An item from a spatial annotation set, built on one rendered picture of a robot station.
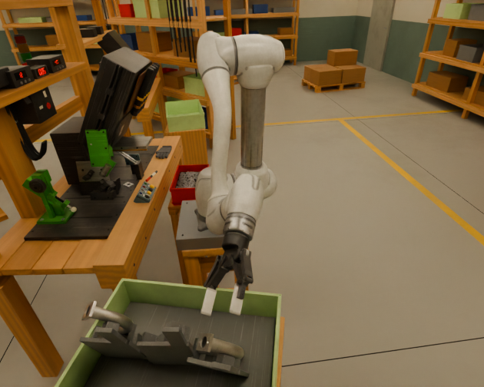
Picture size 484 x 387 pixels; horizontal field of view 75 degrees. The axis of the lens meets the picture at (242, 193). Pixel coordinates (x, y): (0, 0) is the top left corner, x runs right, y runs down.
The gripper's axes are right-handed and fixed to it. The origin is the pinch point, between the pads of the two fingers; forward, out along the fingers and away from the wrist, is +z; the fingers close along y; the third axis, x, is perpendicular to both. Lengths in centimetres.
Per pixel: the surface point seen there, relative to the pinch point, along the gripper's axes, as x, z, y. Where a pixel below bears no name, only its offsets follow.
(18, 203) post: -61, -41, -124
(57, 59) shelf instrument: -82, -117, -100
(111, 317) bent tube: -19.6, 7.0, -21.8
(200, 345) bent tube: -2.2, 9.1, -1.3
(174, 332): -6.4, 7.3, -8.6
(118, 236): -15, -32, -83
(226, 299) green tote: 20.5, -10.3, -31.0
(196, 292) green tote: 10.8, -10.2, -37.3
